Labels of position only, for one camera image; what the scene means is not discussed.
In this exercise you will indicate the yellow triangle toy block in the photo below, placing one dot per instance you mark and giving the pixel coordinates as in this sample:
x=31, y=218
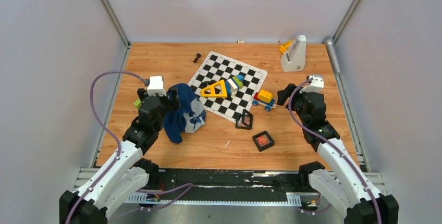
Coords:
x=215, y=90

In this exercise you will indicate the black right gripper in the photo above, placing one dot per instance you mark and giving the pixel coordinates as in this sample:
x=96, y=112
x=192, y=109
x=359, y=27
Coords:
x=282, y=95

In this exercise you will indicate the stacked coloured toy blocks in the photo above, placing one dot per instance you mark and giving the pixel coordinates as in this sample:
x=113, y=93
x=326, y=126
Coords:
x=234, y=84

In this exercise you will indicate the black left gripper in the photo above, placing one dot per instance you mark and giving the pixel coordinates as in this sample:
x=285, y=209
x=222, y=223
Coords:
x=173, y=102

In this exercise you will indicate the grey corner pipe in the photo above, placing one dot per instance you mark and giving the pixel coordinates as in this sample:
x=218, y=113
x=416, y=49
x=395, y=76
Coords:
x=330, y=46

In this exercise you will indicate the black chess piece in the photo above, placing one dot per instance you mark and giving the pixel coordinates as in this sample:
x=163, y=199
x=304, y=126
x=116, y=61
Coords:
x=198, y=55

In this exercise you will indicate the blue t-shirt garment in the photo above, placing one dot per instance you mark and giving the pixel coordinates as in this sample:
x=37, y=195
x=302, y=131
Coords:
x=188, y=117

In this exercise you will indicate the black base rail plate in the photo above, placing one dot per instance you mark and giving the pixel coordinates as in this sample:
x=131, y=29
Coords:
x=230, y=186

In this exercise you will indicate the white wedge stand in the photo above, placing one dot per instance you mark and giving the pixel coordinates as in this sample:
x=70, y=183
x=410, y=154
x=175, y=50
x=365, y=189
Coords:
x=294, y=59

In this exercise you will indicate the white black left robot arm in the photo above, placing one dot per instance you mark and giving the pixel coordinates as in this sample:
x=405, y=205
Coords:
x=125, y=171

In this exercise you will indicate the yellow blue toy car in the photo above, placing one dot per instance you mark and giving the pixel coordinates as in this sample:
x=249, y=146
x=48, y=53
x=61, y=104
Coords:
x=265, y=99

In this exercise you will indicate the black square display box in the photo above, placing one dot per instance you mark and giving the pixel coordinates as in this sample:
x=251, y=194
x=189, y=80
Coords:
x=245, y=113

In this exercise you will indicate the red leaf brooch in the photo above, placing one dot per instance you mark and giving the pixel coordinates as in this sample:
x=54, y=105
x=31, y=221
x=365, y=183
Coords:
x=263, y=140

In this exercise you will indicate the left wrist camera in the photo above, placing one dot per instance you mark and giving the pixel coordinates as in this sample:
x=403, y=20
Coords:
x=156, y=86

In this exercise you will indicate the orange plastic piece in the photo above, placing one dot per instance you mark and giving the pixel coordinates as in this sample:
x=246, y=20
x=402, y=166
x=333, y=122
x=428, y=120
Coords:
x=284, y=47

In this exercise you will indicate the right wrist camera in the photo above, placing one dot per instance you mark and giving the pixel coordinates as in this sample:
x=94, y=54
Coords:
x=315, y=84

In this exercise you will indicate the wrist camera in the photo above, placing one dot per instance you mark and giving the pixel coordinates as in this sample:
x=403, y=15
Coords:
x=156, y=86
x=315, y=84

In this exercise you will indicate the green toy block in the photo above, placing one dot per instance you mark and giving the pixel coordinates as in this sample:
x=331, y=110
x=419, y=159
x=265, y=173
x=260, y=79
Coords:
x=137, y=103

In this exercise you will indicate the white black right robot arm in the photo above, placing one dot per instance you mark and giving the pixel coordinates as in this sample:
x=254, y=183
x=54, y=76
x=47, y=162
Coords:
x=348, y=190

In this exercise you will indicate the black white chessboard mat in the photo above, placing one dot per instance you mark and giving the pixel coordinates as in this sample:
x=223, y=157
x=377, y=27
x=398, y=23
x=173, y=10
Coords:
x=216, y=67

